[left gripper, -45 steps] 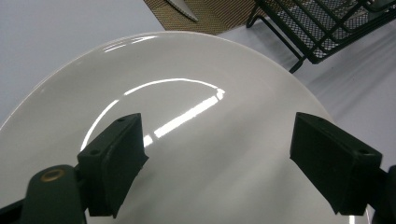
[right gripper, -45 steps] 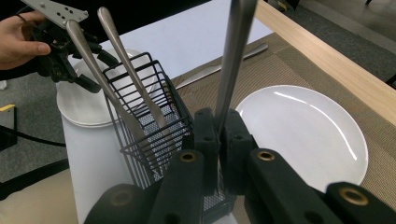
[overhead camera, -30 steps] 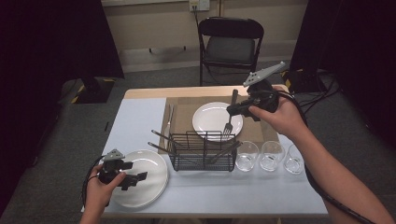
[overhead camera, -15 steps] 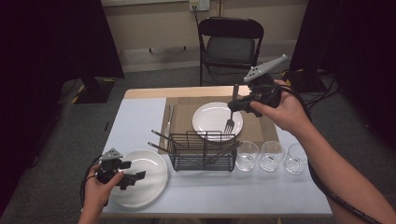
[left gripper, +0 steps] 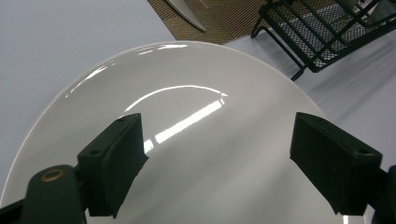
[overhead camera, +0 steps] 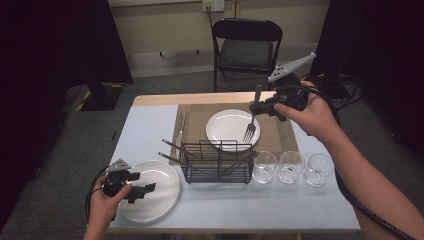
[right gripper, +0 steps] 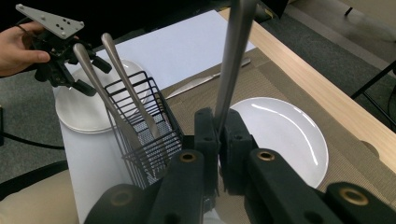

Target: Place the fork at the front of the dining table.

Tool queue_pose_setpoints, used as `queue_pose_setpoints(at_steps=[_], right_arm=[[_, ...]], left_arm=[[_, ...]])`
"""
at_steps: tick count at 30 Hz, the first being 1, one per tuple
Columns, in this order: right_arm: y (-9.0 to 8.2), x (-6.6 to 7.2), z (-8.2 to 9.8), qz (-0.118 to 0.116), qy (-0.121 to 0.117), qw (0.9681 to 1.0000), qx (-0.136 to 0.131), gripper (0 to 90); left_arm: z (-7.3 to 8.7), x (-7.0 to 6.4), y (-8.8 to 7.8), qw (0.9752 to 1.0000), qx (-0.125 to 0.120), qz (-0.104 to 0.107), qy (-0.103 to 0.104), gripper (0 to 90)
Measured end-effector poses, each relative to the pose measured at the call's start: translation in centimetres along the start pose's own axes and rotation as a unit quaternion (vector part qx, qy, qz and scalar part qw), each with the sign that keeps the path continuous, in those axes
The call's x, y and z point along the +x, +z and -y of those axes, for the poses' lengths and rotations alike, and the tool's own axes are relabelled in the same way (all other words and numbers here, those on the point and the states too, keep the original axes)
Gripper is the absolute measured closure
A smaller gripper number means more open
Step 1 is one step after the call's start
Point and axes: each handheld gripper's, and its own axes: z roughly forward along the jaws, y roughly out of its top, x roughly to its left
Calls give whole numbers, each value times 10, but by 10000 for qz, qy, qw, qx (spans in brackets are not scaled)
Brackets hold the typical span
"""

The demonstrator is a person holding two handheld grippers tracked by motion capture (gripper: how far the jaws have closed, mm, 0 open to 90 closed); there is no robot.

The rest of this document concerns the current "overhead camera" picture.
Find person's right hand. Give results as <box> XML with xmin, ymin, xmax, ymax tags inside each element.
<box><xmin>273</xmin><ymin>81</ymin><xmax>338</xmax><ymax>144</ymax></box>

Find hand-held gripper cable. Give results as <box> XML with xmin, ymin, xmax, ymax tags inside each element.
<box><xmin>84</xmin><ymin>165</ymin><xmax>116</xmax><ymax>223</ymax></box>
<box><xmin>283</xmin><ymin>83</ymin><xmax>418</xmax><ymax>240</ymax></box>

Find black folding chair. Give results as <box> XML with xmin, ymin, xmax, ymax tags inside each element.
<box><xmin>212</xmin><ymin>18</ymin><xmax>284</xmax><ymax>93</ymax></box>

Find black curtain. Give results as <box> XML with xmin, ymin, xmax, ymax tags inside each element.
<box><xmin>0</xmin><ymin>0</ymin><xmax>134</xmax><ymax>231</ymax></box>
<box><xmin>309</xmin><ymin>0</ymin><xmax>424</xmax><ymax>161</ymax></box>

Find clear drinking glass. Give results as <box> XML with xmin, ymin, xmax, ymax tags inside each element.
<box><xmin>252</xmin><ymin>150</ymin><xmax>279</xmax><ymax>184</ymax></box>
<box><xmin>278</xmin><ymin>150</ymin><xmax>306</xmax><ymax>184</ymax></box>
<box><xmin>303</xmin><ymin>153</ymin><xmax>336</xmax><ymax>187</ymax></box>

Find black floor cables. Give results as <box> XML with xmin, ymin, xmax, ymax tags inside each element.
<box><xmin>319</xmin><ymin>74</ymin><xmax>366</xmax><ymax>126</ymax></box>

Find silver table knife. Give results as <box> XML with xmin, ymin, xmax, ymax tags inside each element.
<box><xmin>175</xmin><ymin>110</ymin><xmax>188</xmax><ymax>159</ymax></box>

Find black outlet cable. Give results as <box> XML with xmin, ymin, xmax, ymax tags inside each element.
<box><xmin>206</xmin><ymin>5</ymin><xmax>217</xmax><ymax>34</ymax></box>

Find right hand-held gripper cable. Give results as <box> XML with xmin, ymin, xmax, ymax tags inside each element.
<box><xmin>283</xmin><ymin>83</ymin><xmax>418</xmax><ymax>240</ymax></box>

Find brown woven placemat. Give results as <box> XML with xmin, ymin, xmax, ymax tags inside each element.
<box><xmin>168</xmin><ymin>102</ymin><xmax>299</xmax><ymax>166</ymax></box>

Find left hand-held gripper cable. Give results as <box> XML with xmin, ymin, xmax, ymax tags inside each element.
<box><xmin>84</xmin><ymin>165</ymin><xmax>116</xmax><ymax>223</ymax></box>

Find white wall outlet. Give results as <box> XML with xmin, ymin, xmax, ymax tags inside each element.
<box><xmin>202</xmin><ymin>0</ymin><xmax>226</xmax><ymax>13</ymax></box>

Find white dinner plate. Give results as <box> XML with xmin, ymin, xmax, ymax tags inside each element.
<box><xmin>205</xmin><ymin>108</ymin><xmax>262</xmax><ymax>153</ymax></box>

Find person's left hand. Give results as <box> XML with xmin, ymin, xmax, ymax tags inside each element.
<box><xmin>88</xmin><ymin>176</ymin><xmax>133</xmax><ymax>231</ymax></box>

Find black wire cutlery basket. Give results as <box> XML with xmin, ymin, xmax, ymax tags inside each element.
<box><xmin>179</xmin><ymin>139</ymin><xmax>255</xmax><ymax>185</ymax></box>

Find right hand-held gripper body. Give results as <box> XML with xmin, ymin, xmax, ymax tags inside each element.
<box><xmin>267</xmin><ymin>52</ymin><xmax>317</xmax><ymax>123</ymax></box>

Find black stand base yellow stripes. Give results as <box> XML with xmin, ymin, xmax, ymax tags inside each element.
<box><xmin>75</xmin><ymin>82</ymin><xmax>124</xmax><ymax>112</ymax></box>

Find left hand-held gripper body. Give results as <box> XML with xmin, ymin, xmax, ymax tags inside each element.
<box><xmin>102</xmin><ymin>158</ymin><xmax>146</xmax><ymax>205</ymax></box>

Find silver fork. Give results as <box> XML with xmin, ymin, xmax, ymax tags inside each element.
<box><xmin>242</xmin><ymin>84</ymin><xmax>263</xmax><ymax>144</ymax></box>

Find stack of white plates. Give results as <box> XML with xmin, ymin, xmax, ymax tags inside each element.
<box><xmin>117</xmin><ymin>160</ymin><xmax>182</xmax><ymax>224</ymax></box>

